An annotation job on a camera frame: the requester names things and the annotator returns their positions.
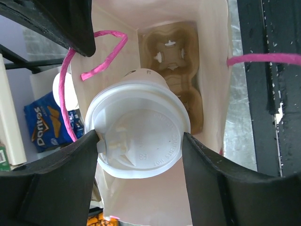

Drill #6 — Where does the green juice carton right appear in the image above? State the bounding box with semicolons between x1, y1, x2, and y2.
0;146;11;171

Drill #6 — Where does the white paper cup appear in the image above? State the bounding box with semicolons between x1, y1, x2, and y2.
121;68;169;89

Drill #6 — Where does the orange chip bag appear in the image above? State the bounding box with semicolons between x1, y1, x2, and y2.
87;208;119;226

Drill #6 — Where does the white plastic lid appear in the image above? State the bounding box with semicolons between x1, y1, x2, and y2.
85;81;190;179

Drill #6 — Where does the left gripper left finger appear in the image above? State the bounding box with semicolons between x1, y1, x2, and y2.
0;130;99;226

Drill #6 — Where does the single cardboard cup carrier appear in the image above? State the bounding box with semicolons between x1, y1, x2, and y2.
138;22;204;135

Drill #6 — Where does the pink white paper bag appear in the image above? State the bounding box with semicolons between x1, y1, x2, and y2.
58;0;301;226

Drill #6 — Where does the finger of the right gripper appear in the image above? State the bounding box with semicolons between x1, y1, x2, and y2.
0;0;96;57

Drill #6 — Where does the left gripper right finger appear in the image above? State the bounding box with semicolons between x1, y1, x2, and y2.
182;133;301;226

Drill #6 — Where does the cream three-tier shelf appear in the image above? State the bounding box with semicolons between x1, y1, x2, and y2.
0;46;60;167

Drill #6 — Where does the blue tortilla chip bag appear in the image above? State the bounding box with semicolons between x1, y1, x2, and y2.
24;92;73;153

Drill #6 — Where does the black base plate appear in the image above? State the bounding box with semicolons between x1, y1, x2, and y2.
238;0;301;177

